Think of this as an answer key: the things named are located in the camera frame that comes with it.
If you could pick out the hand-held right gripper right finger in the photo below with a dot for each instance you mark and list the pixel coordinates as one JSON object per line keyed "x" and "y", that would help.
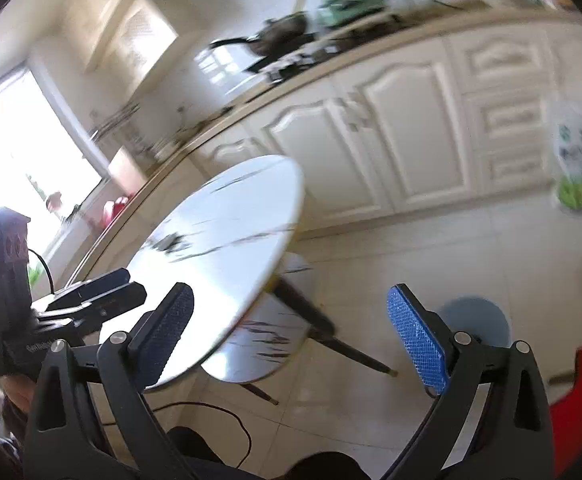
{"x": 416, "y": 340}

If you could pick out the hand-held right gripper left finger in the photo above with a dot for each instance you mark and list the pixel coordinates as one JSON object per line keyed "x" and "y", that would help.
{"x": 163, "y": 332}

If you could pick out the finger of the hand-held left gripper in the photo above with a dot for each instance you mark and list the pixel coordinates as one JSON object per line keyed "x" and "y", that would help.
{"x": 116, "y": 300}
{"x": 101, "y": 282}

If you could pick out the person's left hand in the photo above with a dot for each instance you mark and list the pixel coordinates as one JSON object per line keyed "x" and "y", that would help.
{"x": 18, "y": 392}

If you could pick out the red plastic basket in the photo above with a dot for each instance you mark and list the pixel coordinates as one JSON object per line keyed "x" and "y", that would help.
{"x": 115, "y": 210}

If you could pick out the round white marble table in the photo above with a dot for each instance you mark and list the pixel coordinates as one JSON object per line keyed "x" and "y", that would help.
{"x": 221, "y": 240}

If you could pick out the wooden cutting board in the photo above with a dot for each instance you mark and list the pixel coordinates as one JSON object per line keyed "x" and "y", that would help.
{"x": 127, "y": 170}

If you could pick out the sliding window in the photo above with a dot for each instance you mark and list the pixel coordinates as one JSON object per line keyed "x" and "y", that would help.
{"x": 26, "y": 160}

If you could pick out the person's dark leg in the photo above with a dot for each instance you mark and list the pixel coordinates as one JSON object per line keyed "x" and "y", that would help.
{"x": 331, "y": 467}

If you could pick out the cream lower kitchen cabinets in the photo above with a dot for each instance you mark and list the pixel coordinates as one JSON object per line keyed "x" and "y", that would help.
{"x": 396, "y": 135}

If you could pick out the white green rice bag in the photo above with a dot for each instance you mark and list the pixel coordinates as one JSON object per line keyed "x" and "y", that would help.
{"x": 578, "y": 155}

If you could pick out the cream lattice door cabinet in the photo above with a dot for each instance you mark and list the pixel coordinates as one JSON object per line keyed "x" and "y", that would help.
{"x": 131, "y": 35}

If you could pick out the black glass gas stove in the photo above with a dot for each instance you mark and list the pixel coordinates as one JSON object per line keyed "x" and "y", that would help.
{"x": 296, "y": 60}

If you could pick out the green electric cooking pot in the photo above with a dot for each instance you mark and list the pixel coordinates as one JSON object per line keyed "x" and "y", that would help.
{"x": 353, "y": 5}

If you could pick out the wall utensil rack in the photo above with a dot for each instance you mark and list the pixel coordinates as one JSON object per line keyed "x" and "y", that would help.
{"x": 116, "y": 120}

